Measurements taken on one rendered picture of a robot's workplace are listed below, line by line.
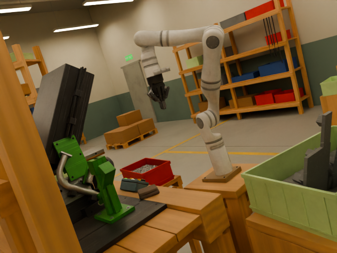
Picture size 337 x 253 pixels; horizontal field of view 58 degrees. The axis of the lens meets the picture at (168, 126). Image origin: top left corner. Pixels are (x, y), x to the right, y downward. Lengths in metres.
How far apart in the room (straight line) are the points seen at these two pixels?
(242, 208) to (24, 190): 0.96
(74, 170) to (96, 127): 10.00
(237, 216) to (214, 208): 0.24
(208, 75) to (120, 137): 6.39
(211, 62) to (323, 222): 0.75
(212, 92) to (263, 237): 0.65
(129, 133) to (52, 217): 6.89
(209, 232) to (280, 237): 0.26
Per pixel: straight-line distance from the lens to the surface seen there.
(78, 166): 1.60
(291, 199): 1.16
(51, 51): 11.40
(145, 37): 1.39
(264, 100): 6.72
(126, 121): 8.24
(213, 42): 1.33
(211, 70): 1.38
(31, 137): 0.87
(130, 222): 1.32
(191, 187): 1.59
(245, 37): 7.36
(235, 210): 1.49
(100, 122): 11.64
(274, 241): 1.27
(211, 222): 1.28
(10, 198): 0.96
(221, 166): 1.57
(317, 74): 6.71
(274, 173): 1.42
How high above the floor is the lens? 1.43
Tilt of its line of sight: 9 degrees down
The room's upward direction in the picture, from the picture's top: 17 degrees counter-clockwise
